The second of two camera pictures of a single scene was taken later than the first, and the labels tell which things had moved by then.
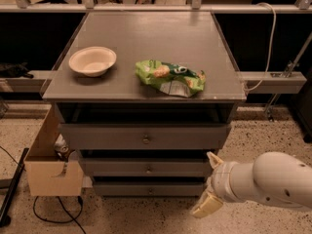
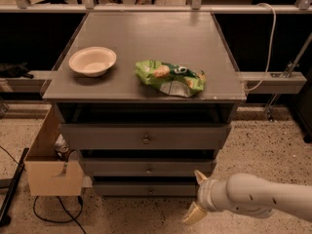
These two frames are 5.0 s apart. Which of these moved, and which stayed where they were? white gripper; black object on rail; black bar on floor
Moved: white gripper
Stayed: black bar on floor; black object on rail
